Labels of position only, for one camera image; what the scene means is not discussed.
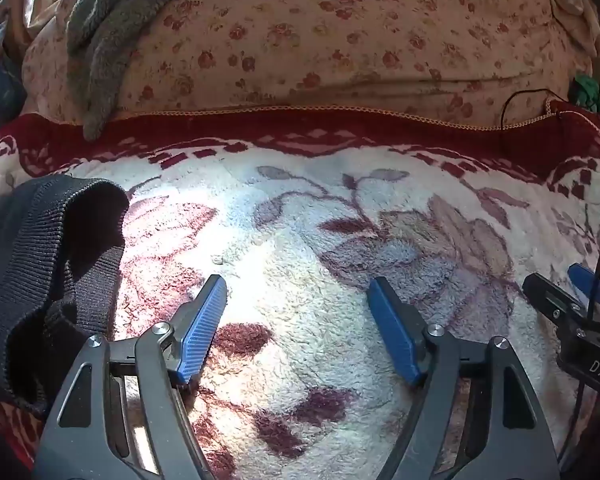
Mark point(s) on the floral beige pillow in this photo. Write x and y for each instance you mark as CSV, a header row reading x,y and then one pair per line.
x,y
330,35

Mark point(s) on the red white floral fleece blanket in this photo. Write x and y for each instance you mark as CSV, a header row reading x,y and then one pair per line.
x,y
305,220

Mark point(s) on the green yarn bundle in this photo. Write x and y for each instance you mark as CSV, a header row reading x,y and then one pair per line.
x,y
587,91

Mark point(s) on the black knit pants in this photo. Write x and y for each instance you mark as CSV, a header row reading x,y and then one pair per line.
x,y
30,260

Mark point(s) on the grey fuzzy cloth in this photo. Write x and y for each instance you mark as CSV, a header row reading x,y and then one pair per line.
x,y
110,25

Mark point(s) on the blue plastic bag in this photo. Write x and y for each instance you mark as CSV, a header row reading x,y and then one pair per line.
x,y
0,90

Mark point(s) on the beige cloth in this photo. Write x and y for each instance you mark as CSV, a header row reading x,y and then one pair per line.
x,y
575,0

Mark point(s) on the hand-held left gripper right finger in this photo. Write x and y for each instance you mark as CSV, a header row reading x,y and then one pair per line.
x,y
392,325

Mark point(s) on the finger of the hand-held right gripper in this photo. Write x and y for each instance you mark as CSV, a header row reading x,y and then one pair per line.
x,y
550,297
587,280

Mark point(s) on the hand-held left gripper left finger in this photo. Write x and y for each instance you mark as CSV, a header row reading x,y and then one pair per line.
x,y
205,320

